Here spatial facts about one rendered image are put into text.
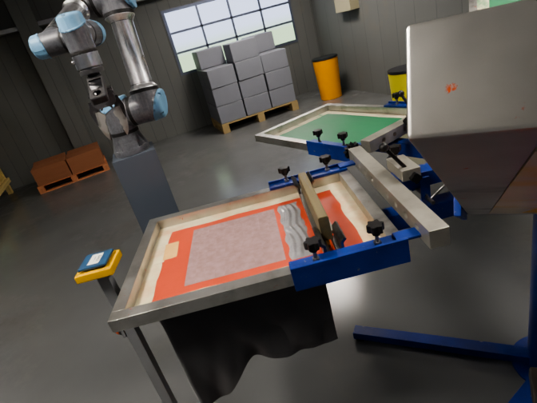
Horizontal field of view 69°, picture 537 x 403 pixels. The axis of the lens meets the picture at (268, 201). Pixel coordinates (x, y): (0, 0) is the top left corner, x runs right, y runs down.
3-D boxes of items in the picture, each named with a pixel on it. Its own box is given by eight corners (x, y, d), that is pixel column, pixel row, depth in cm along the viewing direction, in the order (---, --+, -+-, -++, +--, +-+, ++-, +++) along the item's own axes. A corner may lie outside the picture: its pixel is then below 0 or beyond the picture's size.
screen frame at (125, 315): (113, 333, 101) (106, 322, 99) (153, 228, 154) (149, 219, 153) (410, 255, 100) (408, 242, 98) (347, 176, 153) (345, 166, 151)
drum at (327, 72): (348, 94, 698) (342, 53, 669) (326, 101, 688) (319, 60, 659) (336, 92, 738) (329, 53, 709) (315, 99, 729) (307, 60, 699)
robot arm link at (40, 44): (63, -11, 152) (18, 34, 117) (89, -19, 152) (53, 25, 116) (79, 19, 160) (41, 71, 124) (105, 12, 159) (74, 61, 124)
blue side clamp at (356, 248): (296, 292, 100) (290, 269, 97) (293, 280, 104) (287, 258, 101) (411, 261, 99) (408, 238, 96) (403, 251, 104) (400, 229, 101)
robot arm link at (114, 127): (115, 129, 172) (101, 98, 166) (144, 121, 171) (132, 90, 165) (105, 137, 161) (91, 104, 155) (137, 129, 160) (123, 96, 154)
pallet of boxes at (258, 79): (280, 103, 774) (264, 32, 719) (299, 109, 694) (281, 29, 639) (213, 125, 743) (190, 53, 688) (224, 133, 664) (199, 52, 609)
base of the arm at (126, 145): (115, 153, 175) (106, 132, 171) (149, 142, 178) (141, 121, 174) (115, 161, 162) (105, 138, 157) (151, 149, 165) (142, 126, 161)
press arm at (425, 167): (399, 193, 122) (397, 178, 120) (391, 186, 127) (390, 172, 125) (453, 178, 121) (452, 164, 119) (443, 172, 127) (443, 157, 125)
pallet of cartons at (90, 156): (111, 159, 701) (101, 139, 686) (109, 171, 631) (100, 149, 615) (44, 181, 677) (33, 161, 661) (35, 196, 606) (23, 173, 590)
